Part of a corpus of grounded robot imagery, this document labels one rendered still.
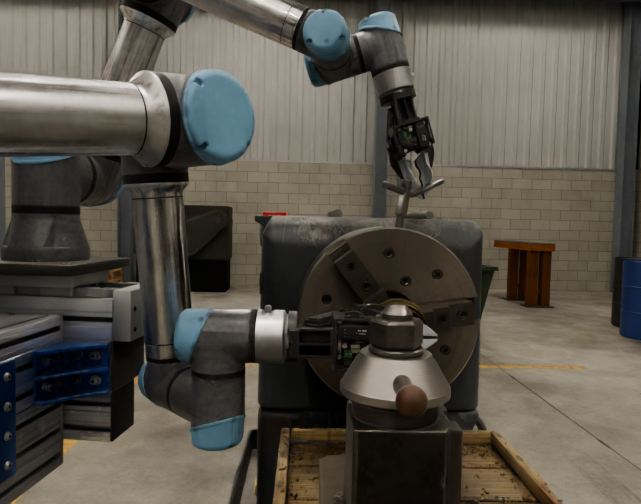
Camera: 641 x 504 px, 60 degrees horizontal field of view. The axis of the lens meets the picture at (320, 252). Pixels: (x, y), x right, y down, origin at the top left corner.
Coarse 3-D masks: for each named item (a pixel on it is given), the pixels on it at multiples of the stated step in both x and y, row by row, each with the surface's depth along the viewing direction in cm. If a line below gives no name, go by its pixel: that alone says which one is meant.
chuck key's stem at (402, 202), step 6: (402, 180) 98; (408, 180) 98; (402, 186) 98; (408, 186) 98; (408, 192) 98; (402, 198) 98; (408, 198) 98; (396, 204) 98; (402, 204) 98; (408, 204) 98; (396, 210) 98; (402, 210) 98; (396, 216) 99; (402, 216) 98; (396, 222) 99; (402, 222) 98
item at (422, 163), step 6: (420, 156) 111; (426, 156) 111; (420, 162) 111; (426, 162) 109; (420, 168) 111; (426, 168) 109; (420, 174) 112; (426, 174) 110; (432, 174) 107; (420, 180) 112; (426, 180) 111; (426, 192) 111
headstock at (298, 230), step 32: (288, 224) 111; (320, 224) 112; (352, 224) 112; (384, 224) 112; (416, 224) 113; (448, 224) 113; (288, 256) 110; (480, 256) 112; (288, 288) 110; (480, 288) 113; (288, 384) 111; (320, 384) 111
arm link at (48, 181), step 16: (16, 160) 98; (32, 160) 98; (48, 160) 98; (64, 160) 100; (80, 160) 105; (16, 176) 99; (32, 176) 98; (48, 176) 99; (64, 176) 100; (80, 176) 105; (16, 192) 99; (32, 192) 98; (48, 192) 99; (64, 192) 101; (80, 192) 106
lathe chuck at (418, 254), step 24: (336, 240) 103; (360, 240) 94; (384, 240) 95; (408, 240) 95; (432, 240) 95; (312, 264) 102; (384, 264) 95; (408, 264) 95; (432, 264) 95; (456, 264) 95; (312, 288) 95; (336, 288) 95; (384, 288) 95; (408, 288) 95; (432, 288) 95; (456, 288) 95; (312, 312) 95; (456, 336) 96; (312, 360) 95; (456, 360) 96; (336, 384) 96
